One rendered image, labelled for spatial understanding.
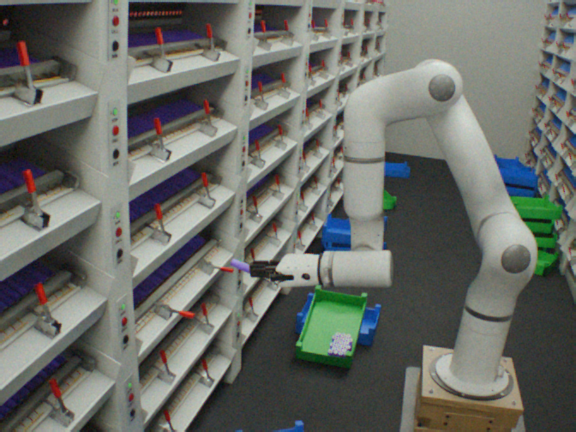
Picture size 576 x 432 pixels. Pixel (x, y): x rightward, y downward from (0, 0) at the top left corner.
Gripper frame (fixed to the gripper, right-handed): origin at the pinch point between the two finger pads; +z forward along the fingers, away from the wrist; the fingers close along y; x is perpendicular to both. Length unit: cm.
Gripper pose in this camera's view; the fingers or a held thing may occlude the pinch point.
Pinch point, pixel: (260, 268)
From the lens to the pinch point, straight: 144.0
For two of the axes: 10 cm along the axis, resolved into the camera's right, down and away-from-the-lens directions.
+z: -9.6, 0.2, 2.7
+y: 2.5, -3.2, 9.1
